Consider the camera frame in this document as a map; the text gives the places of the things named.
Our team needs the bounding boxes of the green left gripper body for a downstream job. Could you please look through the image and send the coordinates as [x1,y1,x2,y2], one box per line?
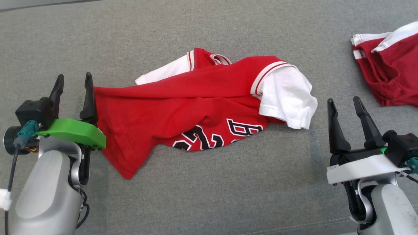
[36,118,106,150]

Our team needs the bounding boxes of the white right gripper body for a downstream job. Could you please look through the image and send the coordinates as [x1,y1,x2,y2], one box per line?
[327,148,412,185]

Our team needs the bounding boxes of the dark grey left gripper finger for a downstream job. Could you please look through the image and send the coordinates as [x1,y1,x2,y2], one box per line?
[49,74,65,118]
[79,72,98,125]

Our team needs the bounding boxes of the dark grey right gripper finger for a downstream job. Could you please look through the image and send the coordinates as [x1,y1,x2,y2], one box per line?
[327,99,351,154]
[353,96,386,149]

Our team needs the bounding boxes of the red white lettered jersey shirt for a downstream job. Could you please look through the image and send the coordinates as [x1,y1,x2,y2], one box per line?
[93,48,318,180]

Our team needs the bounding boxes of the red shorts with white trim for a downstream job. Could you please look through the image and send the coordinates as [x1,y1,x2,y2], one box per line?
[351,21,418,107]

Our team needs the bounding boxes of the white tape wrap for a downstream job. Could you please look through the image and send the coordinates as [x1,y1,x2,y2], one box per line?
[0,189,12,211]

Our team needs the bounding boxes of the teal left camera connector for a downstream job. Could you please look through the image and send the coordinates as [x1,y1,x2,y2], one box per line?
[13,120,39,149]

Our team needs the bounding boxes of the black right camera cable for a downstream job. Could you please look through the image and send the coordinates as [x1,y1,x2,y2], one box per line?
[397,170,418,184]

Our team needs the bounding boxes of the black camera cable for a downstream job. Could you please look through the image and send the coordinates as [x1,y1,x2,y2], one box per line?
[4,147,20,235]
[397,170,418,184]

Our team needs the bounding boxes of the black left camera cable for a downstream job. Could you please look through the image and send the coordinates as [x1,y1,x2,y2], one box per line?
[4,147,20,235]

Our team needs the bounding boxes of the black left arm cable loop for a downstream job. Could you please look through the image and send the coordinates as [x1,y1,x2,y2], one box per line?
[76,188,90,229]

